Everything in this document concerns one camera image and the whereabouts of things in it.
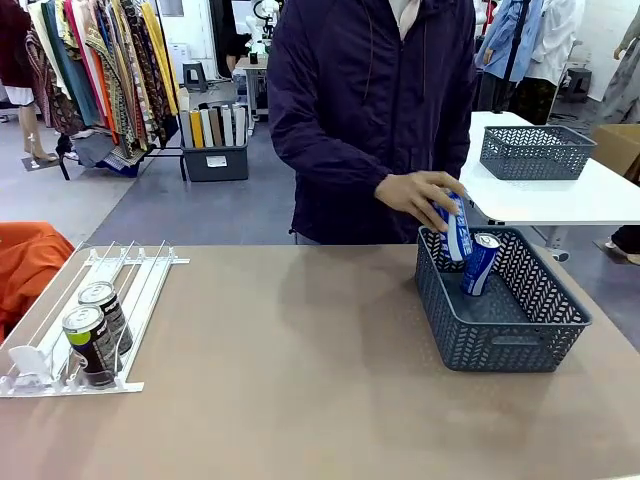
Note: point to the mannequin in white coat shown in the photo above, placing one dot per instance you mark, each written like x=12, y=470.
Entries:
x=555, y=40

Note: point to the background work desk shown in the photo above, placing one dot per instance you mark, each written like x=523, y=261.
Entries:
x=255, y=85

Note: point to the black drink can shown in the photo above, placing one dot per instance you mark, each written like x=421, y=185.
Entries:
x=92, y=345
x=112, y=312

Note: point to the grey storage bin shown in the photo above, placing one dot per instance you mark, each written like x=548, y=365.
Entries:
x=215, y=162

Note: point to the brown cardboard box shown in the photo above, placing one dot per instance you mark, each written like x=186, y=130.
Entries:
x=620, y=145

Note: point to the grey fabric roll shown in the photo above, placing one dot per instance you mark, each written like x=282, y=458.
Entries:
x=186, y=129

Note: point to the pile of folded fabric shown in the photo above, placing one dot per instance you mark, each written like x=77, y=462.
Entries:
x=105, y=152

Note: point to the brown fabric roll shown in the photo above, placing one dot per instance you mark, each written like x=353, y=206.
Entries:
x=216, y=127

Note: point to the passer-by's shoes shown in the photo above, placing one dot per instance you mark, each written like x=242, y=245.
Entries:
x=625, y=245

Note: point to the yellow fabric roll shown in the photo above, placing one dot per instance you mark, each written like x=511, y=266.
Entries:
x=197, y=129

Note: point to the orange cloth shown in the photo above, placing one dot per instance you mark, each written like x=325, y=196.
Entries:
x=30, y=270

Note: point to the white side table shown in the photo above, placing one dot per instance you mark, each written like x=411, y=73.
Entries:
x=540, y=200

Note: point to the rack of colourful clothes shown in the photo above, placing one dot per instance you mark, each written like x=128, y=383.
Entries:
x=120, y=65

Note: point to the mannequin in grey garment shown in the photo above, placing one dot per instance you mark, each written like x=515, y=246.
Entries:
x=625, y=75

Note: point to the person in navy jacket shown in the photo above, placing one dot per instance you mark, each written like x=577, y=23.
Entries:
x=360, y=100

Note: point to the grey step stool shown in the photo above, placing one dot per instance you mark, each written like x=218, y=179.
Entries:
x=195, y=76
x=580, y=84

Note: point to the grey plastic woven basket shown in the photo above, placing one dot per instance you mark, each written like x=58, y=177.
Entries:
x=535, y=152
x=500, y=345

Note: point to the white fabric roll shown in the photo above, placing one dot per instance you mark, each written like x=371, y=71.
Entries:
x=240, y=125
x=206, y=128
x=227, y=126

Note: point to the mannequin in blue shirt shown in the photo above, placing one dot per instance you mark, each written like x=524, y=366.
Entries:
x=505, y=40

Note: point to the person's right hand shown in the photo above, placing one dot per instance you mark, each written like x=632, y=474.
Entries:
x=415, y=197

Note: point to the blue white drink can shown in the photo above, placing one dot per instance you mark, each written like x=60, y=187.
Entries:
x=459, y=232
x=477, y=272

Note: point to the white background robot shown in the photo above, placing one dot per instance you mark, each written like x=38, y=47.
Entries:
x=257, y=30

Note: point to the mannequin in maroon top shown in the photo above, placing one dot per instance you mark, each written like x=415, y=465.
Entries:
x=20, y=60

